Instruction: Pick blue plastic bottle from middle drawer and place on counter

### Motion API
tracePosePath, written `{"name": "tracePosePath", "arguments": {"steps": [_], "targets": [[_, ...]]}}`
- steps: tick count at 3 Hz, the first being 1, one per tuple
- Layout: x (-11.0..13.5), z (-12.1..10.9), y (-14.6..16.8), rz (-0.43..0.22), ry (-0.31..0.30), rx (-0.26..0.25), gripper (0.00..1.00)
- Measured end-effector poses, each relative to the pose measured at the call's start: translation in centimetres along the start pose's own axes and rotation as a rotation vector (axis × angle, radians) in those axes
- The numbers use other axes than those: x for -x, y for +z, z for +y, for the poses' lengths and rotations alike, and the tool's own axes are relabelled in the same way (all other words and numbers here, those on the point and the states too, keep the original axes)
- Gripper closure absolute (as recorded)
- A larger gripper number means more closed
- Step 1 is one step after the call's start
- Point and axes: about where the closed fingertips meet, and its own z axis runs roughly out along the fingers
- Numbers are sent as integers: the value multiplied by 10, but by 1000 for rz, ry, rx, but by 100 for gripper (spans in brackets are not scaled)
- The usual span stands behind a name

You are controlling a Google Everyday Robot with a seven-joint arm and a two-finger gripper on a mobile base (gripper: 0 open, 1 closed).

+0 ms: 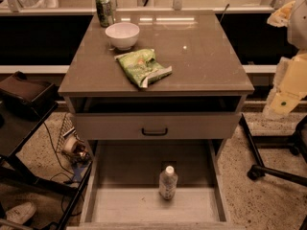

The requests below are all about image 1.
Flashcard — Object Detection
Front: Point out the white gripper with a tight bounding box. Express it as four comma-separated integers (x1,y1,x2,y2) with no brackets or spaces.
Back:
263,51,307,115

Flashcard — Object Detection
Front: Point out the clear plastic water bottle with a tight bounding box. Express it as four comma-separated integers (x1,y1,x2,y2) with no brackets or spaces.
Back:
159,166,178,200

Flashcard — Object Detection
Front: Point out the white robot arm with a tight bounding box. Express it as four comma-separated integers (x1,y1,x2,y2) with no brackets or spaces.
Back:
263,0,307,119

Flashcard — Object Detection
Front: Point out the grey drawer cabinet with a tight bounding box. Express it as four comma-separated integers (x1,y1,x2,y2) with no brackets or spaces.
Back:
59,11,253,152

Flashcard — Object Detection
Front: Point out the open grey bottom drawer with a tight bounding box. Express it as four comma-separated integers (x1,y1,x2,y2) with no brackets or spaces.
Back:
67,140,246,230

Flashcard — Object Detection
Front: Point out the black chair base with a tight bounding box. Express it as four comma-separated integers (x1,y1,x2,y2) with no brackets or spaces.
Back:
239,116,307,187

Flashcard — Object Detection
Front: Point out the green chip bag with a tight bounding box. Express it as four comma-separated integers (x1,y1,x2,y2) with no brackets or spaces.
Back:
114,49,172,89

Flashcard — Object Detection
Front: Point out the white ceramic bowl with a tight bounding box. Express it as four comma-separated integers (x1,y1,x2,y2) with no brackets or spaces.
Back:
106,22,140,50

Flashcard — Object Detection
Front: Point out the green soda can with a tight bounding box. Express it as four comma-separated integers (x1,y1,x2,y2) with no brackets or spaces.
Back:
95,0,114,28

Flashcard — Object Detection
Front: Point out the white tape roll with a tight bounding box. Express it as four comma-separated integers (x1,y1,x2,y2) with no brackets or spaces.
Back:
62,136,78,153

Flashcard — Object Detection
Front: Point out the dark brown box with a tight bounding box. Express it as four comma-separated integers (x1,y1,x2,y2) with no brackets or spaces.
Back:
0,71,56,120

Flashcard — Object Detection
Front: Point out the black side cart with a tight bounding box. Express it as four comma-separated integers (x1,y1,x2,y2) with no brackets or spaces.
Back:
0,102,92,230

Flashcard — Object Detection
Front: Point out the white shoe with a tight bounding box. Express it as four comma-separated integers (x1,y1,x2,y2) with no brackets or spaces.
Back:
6,202,36,224

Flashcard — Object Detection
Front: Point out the closed drawer with black handle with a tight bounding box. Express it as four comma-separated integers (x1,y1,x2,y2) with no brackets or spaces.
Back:
70,113,241,140

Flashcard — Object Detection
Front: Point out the wire mesh basket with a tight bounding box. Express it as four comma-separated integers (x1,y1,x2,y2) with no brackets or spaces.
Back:
57,113,91,164

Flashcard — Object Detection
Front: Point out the black cable on floor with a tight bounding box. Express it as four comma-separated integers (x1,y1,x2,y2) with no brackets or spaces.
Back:
41,120,84,218

